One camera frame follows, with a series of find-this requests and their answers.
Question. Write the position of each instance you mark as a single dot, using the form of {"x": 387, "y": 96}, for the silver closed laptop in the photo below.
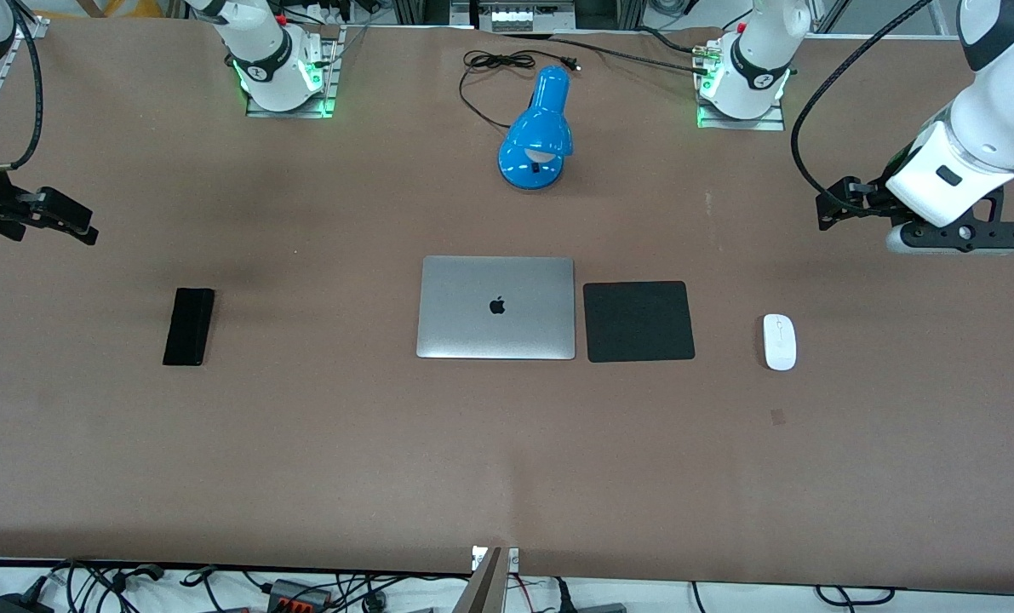
{"x": 472, "y": 332}

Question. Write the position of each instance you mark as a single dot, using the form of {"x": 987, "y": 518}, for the white metal bracket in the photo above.
{"x": 513, "y": 558}

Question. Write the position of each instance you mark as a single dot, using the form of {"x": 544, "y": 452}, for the grey orange connector box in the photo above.
{"x": 300, "y": 594}

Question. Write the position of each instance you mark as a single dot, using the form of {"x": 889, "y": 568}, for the black smartphone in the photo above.
{"x": 189, "y": 328}

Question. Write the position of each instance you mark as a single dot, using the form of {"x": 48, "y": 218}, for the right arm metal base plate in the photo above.
{"x": 332, "y": 94}

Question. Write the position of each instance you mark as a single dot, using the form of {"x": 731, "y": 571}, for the black aluminium frame profile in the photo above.
{"x": 421, "y": 10}

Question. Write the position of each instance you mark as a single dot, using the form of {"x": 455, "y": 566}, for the blue desk lamp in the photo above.
{"x": 541, "y": 128}

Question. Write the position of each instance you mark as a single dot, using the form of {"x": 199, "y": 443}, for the black mouse pad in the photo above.
{"x": 638, "y": 322}

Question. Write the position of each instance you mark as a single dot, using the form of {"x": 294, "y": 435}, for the white computer mouse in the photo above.
{"x": 779, "y": 342}

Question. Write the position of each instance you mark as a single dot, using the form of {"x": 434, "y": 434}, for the grey power strip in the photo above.
{"x": 528, "y": 17}

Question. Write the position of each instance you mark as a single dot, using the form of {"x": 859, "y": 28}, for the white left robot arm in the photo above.
{"x": 1000, "y": 119}

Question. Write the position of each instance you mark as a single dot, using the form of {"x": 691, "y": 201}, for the black power adapter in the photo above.
{"x": 17, "y": 603}

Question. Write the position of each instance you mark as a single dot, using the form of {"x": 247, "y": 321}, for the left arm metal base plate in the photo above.
{"x": 766, "y": 125}

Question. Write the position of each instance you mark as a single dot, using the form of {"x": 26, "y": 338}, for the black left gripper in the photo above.
{"x": 871, "y": 198}

